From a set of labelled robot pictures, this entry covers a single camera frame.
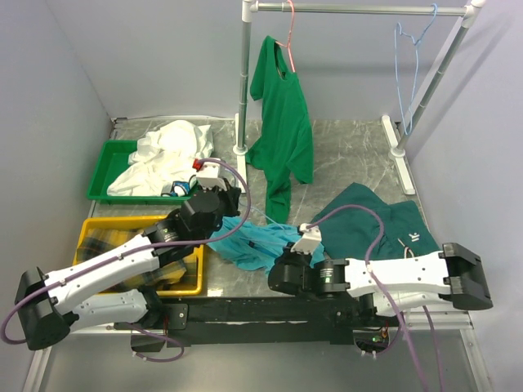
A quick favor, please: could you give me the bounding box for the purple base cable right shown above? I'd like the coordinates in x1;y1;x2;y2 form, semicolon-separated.
359;314;405;360

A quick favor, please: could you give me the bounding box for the grey white clothes rack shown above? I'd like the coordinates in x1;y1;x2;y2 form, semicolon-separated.
233;1;486;195

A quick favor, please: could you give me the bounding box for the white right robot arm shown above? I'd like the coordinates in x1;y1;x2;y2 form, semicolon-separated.
268;243;494;326

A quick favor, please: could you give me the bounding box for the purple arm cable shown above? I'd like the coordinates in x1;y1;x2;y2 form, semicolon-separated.
308;205;446;392
0;158;251;344

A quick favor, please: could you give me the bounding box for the white shirt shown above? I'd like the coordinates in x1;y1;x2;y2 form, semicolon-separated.
107;120;213;197

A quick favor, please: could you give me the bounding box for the blue wire hanger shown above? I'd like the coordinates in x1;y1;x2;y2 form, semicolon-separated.
239;206;297;260
393;3;439;136

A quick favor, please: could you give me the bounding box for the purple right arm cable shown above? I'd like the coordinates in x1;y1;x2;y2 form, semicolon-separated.
308;205;446;392

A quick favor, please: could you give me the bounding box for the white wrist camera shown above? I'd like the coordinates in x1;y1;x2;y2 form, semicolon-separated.
193;159;227;190
291;223;322;256

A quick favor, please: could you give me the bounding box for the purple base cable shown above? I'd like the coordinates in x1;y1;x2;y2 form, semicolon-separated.
116;320;186;363
359;314;405;360

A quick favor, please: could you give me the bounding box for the pink wire hanger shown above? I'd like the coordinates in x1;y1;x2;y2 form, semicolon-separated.
275;0;296;73

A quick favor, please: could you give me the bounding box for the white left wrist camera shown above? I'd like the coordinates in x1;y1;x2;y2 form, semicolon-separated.
193;159;227;190

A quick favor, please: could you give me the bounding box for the yellow plaid cloth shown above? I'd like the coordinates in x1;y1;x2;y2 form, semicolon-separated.
75;228;198;292

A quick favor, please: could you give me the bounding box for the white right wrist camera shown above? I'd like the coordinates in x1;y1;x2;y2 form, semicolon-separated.
291;223;322;256

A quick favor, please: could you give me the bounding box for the light blue t shirt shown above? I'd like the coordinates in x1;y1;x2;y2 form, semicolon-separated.
208;220;302;274

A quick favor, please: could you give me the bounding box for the green plastic tray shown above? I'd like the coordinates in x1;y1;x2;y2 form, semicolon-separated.
87;140;197;205

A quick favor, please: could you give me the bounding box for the blue white small item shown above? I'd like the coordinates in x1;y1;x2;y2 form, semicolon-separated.
160;175;197;197

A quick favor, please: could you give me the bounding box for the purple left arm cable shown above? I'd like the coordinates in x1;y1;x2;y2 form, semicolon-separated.
0;158;251;344

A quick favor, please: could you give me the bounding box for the dark teal garment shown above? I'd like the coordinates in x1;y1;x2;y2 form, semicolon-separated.
313;183;440;261

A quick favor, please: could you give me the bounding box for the yellow plastic bin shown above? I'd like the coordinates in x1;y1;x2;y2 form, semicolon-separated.
73;216;204;297

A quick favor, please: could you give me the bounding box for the green t shirt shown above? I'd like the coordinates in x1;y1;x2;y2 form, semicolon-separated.
247;36;314;223

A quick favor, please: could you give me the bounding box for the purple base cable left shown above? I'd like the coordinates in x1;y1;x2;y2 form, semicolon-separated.
116;320;186;363

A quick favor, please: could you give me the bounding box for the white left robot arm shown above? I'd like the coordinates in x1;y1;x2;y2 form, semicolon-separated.
13;184;241;351

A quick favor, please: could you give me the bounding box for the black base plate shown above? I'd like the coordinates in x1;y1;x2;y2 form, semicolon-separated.
135;296;399;346

